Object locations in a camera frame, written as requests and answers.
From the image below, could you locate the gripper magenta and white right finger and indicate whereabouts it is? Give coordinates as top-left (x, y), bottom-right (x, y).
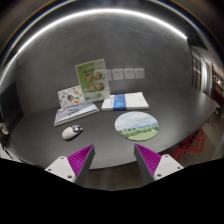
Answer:
top-left (134, 144), bottom-right (183, 185)

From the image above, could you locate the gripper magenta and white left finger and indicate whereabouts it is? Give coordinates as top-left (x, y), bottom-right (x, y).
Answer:
top-left (46, 145), bottom-right (95, 186)

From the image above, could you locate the white cow-pattern computer mouse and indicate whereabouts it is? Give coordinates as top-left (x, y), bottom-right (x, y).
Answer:
top-left (62, 125), bottom-right (82, 140)

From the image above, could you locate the round landscape mouse pad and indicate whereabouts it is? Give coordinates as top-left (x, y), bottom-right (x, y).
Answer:
top-left (114, 112), bottom-right (159, 141)

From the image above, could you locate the red chair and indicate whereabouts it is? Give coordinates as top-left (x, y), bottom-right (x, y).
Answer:
top-left (169, 128), bottom-right (205, 163)

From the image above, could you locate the grey patterned book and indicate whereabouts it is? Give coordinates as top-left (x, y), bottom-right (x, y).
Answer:
top-left (54, 103), bottom-right (99, 126)

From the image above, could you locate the white book with blue band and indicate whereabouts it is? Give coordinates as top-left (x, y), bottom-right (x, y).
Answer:
top-left (101, 92), bottom-right (149, 111)

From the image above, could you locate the white card with colourful icons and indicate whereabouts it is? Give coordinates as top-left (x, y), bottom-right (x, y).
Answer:
top-left (58, 86), bottom-right (84, 108)

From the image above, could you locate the green menu stand card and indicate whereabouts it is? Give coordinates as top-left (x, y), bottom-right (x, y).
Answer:
top-left (76, 59), bottom-right (110, 102)

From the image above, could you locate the curved ceiling light strip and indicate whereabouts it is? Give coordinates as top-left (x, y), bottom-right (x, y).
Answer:
top-left (0, 8), bottom-right (188, 85)

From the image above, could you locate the white wall socket plate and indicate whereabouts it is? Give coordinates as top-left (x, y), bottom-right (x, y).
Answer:
top-left (124, 68), bottom-right (135, 79)
top-left (106, 70), bottom-right (112, 81)
top-left (112, 69), bottom-right (124, 80)
top-left (135, 68), bottom-right (145, 79)

